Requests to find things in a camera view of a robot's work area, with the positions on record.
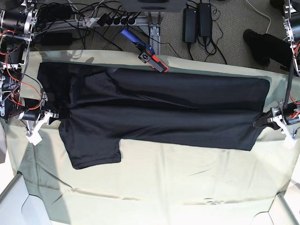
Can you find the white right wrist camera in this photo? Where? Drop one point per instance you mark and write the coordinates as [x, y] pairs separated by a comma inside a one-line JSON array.
[[34, 138]]

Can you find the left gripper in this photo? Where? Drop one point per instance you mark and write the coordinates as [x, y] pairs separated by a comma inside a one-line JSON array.
[[277, 118]]

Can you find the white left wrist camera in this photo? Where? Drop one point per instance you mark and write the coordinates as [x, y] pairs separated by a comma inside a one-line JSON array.
[[289, 142]]

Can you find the white bin lower left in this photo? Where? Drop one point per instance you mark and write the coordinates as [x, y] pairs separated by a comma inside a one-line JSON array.
[[18, 207]]

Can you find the white bin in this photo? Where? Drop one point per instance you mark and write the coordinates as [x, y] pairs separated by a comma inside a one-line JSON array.
[[18, 207], [279, 213]]

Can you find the black T-shirt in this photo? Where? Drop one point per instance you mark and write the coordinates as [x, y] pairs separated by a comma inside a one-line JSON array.
[[110, 104]]

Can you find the blue orange bar clamp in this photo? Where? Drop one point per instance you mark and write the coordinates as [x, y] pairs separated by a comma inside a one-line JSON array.
[[147, 54]]

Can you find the black power adapter brick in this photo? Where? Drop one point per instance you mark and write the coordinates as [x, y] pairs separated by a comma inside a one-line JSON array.
[[189, 25]]

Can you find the white bin lower right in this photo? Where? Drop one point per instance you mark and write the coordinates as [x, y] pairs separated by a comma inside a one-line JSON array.
[[279, 213]]

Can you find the black power strip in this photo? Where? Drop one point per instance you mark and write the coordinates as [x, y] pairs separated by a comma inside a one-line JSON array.
[[109, 20]]

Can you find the aluminium frame post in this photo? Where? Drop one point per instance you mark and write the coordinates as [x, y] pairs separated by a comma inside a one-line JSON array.
[[154, 20]]

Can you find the black adapter on left floor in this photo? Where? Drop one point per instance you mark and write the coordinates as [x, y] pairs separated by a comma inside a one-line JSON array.
[[56, 39]]

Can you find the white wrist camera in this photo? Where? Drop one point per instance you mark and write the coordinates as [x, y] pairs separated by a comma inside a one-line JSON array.
[[289, 142], [34, 138]]

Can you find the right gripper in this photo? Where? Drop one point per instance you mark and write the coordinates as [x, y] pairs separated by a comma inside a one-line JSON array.
[[52, 109]]

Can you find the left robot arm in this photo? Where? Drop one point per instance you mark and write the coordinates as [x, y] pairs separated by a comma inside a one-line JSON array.
[[291, 22]]

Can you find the green table cloth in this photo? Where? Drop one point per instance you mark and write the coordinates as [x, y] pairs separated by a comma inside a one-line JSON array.
[[155, 184]]

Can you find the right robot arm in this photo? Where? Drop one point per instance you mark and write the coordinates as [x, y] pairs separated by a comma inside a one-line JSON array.
[[18, 21]]

